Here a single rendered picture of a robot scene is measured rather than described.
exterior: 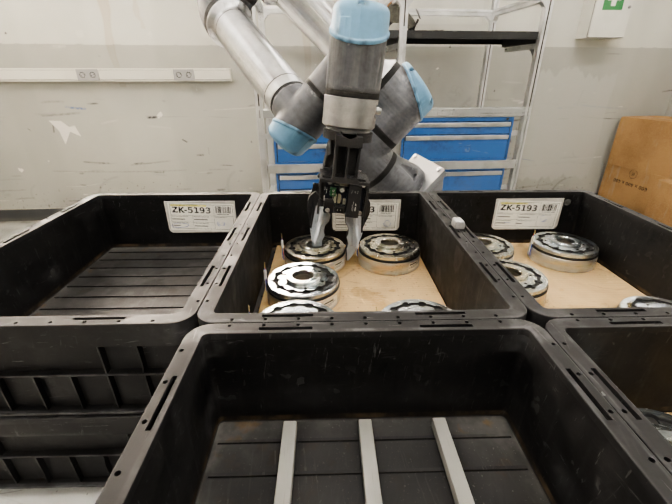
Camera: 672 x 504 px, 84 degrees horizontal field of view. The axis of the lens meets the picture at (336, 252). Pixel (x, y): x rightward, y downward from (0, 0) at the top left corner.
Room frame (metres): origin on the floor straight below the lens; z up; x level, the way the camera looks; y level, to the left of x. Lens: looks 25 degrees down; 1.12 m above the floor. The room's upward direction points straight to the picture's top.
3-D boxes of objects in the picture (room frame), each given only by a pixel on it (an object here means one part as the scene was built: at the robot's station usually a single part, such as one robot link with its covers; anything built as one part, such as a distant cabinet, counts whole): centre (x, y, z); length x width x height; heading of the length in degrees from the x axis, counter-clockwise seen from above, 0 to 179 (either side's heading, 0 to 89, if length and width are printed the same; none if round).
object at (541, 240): (0.59, -0.39, 0.86); 0.10 x 0.10 x 0.01
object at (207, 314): (0.47, -0.02, 0.92); 0.40 x 0.30 x 0.02; 2
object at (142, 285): (0.46, 0.28, 0.87); 0.40 x 0.30 x 0.11; 2
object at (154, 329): (0.46, 0.28, 0.92); 0.40 x 0.30 x 0.02; 2
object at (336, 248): (0.58, 0.04, 0.86); 0.10 x 0.10 x 0.01
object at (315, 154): (2.40, 0.02, 0.60); 0.72 x 0.03 x 0.56; 96
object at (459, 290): (0.47, -0.02, 0.87); 0.40 x 0.30 x 0.11; 2
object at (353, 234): (0.56, -0.03, 0.88); 0.06 x 0.03 x 0.09; 2
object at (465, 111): (2.47, -0.37, 0.91); 1.70 x 0.10 x 0.05; 96
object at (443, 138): (2.48, -0.77, 0.60); 0.72 x 0.03 x 0.56; 96
